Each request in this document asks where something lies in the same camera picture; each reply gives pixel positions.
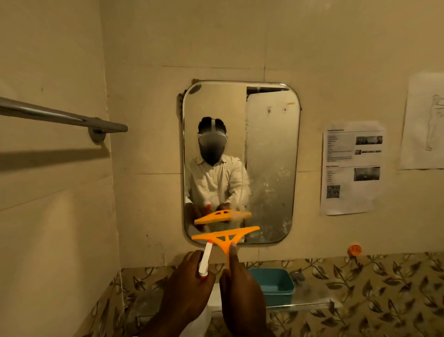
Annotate glass wall shelf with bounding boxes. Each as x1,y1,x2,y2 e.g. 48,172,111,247
135,279,343,318

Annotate printed paper notice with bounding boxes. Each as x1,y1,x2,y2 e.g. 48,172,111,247
319,121,386,216

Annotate person's left forearm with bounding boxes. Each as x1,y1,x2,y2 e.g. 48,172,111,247
138,311,189,337

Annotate person's right hand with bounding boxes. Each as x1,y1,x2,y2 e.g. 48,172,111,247
219,242,268,337

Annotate paper sheet with line drawing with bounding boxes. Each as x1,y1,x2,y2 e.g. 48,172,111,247
400,72,444,171

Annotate rounded rectangular wall mirror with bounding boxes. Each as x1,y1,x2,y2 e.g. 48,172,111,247
181,80,301,245

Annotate white spray bottle red nozzle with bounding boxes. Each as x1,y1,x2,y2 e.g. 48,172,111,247
180,240,214,337

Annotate metal towel bar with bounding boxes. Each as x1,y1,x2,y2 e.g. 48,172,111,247
0,96,129,144

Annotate teal plastic box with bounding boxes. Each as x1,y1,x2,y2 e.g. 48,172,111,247
248,267,296,308

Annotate person's left hand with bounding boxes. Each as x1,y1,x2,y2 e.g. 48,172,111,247
159,250,216,325

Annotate orange plastic squeegee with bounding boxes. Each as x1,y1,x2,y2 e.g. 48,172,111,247
191,226,260,268

